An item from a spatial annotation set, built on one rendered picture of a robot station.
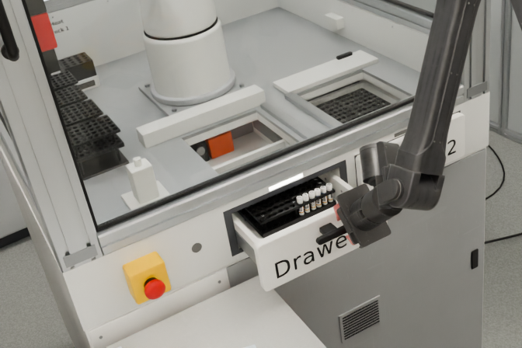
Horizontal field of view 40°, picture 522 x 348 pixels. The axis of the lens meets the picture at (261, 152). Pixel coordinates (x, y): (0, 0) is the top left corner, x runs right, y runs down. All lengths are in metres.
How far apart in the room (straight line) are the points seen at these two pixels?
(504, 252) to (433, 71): 1.68
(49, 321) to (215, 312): 1.40
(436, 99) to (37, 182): 0.66
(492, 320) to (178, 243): 1.34
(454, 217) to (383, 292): 0.26
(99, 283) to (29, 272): 1.68
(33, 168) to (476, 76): 0.98
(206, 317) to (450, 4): 0.75
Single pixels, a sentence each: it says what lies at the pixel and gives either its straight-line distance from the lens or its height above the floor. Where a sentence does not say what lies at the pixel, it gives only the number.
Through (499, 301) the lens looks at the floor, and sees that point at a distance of 2.55.
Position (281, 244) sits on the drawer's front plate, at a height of 0.91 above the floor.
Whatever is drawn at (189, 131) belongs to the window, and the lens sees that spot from 1.33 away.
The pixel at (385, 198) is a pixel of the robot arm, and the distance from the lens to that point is 1.14.
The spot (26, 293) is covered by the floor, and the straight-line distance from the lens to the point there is 2.96.
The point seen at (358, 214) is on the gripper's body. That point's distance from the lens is 1.24.
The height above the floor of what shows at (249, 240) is 0.89.
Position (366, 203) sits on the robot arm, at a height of 1.03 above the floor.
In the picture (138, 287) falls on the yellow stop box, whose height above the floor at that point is 0.88.
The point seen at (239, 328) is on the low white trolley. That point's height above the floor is 0.76.
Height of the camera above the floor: 1.73
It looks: 30 degrees down
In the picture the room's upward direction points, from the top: 9 degrees counter-clockwise
